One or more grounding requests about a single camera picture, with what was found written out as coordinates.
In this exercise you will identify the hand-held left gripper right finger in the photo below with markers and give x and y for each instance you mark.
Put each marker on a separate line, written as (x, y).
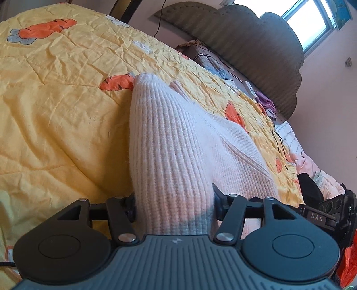
(219, 203)

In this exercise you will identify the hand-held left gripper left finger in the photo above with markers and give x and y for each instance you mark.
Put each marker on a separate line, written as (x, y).
(131, 207)

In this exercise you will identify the white ribbed knit sweater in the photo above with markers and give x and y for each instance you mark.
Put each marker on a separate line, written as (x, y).
(173, 145)

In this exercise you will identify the orange plastic bag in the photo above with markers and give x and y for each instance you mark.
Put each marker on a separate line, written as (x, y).
(348, 265)

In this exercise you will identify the pink floral bedding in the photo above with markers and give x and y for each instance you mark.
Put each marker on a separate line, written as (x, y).
(309, 164)

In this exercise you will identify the purple cloth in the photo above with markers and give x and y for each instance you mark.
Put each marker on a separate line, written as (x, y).
(266, 103)

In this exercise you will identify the white remote control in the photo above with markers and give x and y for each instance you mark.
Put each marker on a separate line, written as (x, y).
(250, 89)

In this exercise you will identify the yellow carrot print quilt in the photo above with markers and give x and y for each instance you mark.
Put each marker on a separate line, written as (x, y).
(61, 111)

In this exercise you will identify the blue grey striped pillow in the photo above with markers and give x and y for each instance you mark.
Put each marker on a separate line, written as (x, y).
(209, 62)

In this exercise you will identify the grey padded headboard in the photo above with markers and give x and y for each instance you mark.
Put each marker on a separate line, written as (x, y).
(251, 39)

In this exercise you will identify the window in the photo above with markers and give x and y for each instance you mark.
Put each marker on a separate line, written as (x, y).
(304, 19)

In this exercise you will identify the blue yellow wall poster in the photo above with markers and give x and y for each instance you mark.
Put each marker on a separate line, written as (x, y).
(340, 14)

